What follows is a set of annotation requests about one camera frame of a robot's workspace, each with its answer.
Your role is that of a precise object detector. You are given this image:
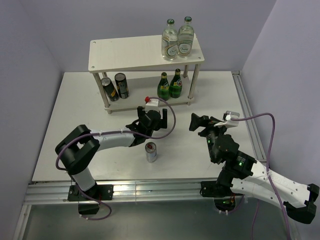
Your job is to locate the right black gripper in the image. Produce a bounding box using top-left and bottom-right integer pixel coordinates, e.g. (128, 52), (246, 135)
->
(188, 112), (229, 162)

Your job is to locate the green bottle yellow label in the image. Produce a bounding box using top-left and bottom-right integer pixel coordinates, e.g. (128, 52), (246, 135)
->
(157, 72), (170, 101)

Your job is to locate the silver can red tab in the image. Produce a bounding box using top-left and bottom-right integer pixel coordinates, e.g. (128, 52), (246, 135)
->
(145, 142), (157, 163)

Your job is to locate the green bottle red label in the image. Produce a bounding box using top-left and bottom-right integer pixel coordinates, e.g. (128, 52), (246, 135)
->
(169, 68), (183, 99)

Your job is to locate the clear glass bottle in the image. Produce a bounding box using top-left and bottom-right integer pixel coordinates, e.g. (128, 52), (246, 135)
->
(161, 18), (178, 60)
(177, 16), (195, 58)

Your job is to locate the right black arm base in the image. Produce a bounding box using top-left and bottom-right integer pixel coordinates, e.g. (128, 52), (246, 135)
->
(199, 180), (245, 216)

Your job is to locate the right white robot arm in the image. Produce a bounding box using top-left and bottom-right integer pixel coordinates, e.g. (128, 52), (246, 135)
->
(189, 111), (320, 224)

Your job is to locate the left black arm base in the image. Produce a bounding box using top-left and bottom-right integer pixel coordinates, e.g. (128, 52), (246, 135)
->
(67, 184), (114, 216)

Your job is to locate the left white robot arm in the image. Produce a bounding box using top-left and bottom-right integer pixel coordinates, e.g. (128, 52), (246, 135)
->
(55, 106), (168, 200)

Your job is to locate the black yellow can left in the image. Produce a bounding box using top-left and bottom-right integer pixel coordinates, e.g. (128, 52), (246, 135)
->
(101, 77), (119, 102)

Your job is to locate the black green can right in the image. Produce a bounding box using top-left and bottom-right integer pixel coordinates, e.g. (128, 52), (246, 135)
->
(114, 72), (129, 99)

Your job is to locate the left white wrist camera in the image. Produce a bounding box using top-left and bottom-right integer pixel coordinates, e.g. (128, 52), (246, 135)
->
(145, 96), (160, 113)

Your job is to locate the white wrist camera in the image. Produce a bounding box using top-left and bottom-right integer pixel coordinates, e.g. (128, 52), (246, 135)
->
(145, 96), (160, 113)
(214, 111), (240, 128)

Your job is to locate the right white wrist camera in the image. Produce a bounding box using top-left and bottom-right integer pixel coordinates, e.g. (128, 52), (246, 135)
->
(214, 111), (240, 128)

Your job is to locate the aluminium side rail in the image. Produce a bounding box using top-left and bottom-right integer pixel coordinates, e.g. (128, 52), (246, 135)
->
(231, 71), (267, 162)

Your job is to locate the aluminium front rail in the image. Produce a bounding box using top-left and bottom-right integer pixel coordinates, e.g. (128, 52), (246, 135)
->
(23, 178), (204, 205)

